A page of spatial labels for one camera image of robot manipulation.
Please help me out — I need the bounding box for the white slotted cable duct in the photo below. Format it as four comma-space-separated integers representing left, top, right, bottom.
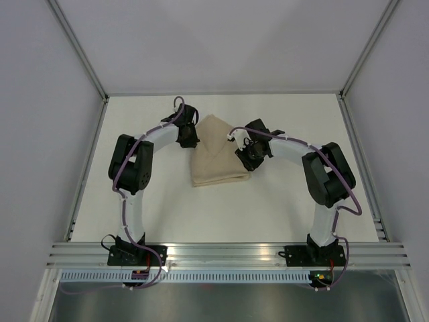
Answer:
60, 270, 311, 284

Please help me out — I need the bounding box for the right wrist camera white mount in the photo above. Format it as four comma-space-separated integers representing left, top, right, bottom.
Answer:
227, 129, 251, 150

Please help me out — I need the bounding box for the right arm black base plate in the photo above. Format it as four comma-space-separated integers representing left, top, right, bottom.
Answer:
278, 245, 346, 267

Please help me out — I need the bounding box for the left aluminium frame post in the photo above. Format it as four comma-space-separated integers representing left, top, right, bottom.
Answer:
46, 0, 109, 103

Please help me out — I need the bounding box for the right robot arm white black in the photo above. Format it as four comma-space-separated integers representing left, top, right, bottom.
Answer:
227, 119, 362, 268

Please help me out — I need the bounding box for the beige cloth napkin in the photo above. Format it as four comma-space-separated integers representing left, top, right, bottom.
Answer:
190, 114, 251, 187

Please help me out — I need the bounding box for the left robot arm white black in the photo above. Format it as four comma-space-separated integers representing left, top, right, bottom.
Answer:
108, 103, 199, 267

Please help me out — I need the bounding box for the right aluminium frame post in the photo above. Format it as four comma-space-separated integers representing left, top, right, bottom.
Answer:
337, 0, 402, 100

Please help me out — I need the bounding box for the aluminium mounting rail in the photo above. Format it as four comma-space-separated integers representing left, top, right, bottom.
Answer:
46, 242, 411, 270

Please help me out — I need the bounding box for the aluminium frame post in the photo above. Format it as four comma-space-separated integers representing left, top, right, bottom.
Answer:
46, 0, 109, 103
337, 0, 402, 100

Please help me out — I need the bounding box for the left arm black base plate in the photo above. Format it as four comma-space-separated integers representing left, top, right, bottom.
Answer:
107, 245, 168, 267

